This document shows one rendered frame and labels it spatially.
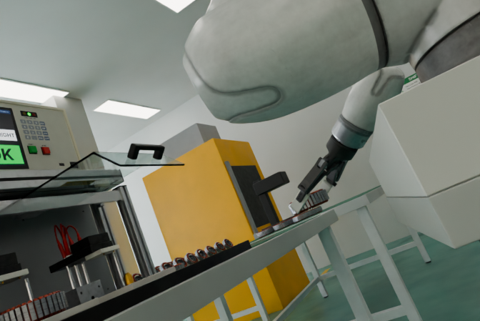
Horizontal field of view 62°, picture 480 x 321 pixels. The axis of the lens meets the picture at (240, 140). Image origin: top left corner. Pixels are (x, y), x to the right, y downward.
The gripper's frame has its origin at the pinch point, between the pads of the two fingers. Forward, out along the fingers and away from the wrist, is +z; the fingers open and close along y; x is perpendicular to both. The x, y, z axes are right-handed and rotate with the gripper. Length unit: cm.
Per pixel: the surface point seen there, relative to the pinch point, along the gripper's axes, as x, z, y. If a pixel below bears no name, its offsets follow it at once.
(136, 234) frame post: 26.3, 27.3, -31.3
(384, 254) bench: -14, 49, 94
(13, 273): 15, 12, -69
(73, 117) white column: 371, 225, 150
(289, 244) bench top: -3.7, 11.8, -4.9
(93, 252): 19, 20, -50
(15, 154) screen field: 48, 11, -58
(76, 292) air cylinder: 17, 29, -53
